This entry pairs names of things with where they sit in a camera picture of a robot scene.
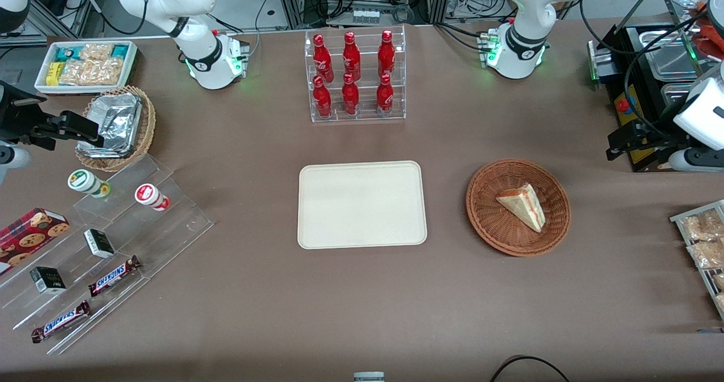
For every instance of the clear rice cracker bag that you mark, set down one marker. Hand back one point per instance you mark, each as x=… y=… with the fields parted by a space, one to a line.
x=90 y=72
x=96 y=52

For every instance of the red cola bottle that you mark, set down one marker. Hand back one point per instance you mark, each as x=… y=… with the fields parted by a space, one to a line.
x=384 y=98
x=323 y=59
x=351 y=56
x=350 y=98
x=322 y=100
x=386 y=54

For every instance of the brown wicker basket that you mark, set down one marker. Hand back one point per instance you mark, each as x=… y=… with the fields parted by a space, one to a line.
x=498 y=229

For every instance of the small grey device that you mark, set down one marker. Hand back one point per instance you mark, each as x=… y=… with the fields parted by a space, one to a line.
x=369 y=377

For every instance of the red lid yogurt cup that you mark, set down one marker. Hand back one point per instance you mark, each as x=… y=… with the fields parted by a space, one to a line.
x=148 y=195

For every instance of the teal snack packet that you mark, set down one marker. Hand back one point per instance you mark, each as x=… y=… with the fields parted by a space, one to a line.
x=67 y=54
x=120 y=51

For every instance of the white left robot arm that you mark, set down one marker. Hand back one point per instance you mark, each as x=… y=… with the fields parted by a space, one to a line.
x=523 y=45

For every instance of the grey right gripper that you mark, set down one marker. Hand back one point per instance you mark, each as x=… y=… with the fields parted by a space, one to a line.
x=15 y=114

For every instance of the stainless steel pan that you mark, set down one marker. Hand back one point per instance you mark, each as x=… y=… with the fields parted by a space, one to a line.
x=676 y=93
x=670 y=56

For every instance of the red plaid cookie box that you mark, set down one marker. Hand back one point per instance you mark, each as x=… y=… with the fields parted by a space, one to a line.
x=28 y=237

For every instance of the white rectangular snack bin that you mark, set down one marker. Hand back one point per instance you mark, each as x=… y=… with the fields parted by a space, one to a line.
x=41 y=85

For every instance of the triangular sandwich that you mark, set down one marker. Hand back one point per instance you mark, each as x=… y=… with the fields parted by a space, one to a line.
x=523 y=204

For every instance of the clear acrylic stepped shelf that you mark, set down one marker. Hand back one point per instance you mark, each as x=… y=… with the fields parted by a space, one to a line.
x=141 y=240

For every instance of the grey metal snack tray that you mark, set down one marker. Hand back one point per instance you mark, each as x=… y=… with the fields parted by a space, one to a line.
x=679 y=219

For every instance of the green lid yogurt cup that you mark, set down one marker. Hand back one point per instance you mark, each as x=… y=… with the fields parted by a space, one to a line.
x=82 y=181

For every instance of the clear peanut snack bag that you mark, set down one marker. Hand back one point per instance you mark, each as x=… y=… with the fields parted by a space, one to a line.
x=707 y=253
x=701 y=226

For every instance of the stainless steel tray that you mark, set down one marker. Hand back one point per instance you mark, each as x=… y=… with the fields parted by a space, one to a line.
x=681 y=5

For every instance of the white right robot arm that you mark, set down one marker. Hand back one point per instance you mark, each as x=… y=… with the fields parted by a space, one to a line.
x=199 y=59

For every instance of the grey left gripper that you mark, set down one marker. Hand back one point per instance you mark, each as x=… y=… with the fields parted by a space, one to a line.
x=658 y=134

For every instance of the yellow snack packet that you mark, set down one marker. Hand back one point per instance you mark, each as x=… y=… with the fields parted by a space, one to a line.
x=54 y=73

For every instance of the orange red food bag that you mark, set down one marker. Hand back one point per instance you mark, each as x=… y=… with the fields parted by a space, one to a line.
x=714 y=31

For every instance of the small black carton box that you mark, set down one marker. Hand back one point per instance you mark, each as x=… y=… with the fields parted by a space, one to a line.
x=99 y=243
x=48 y=280

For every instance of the aluminium foil container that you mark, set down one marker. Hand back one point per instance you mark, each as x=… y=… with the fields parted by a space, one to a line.
x=119 y=124

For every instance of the light wicker basket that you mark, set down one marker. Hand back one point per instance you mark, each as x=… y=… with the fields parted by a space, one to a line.
x=148 y=127

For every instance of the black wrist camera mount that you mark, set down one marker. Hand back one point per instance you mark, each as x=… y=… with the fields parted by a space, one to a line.
x=17 y=113

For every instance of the Snickers chocolate bar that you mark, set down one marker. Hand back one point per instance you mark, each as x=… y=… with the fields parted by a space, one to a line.
x=113 y=276
x=61 y=321

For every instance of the clear acrylic bottle rack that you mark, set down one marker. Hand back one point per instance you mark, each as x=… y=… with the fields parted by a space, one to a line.
x=365 y=102

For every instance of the cream plastic tray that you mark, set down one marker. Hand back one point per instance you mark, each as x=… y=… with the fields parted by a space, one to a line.
x=362 y=206

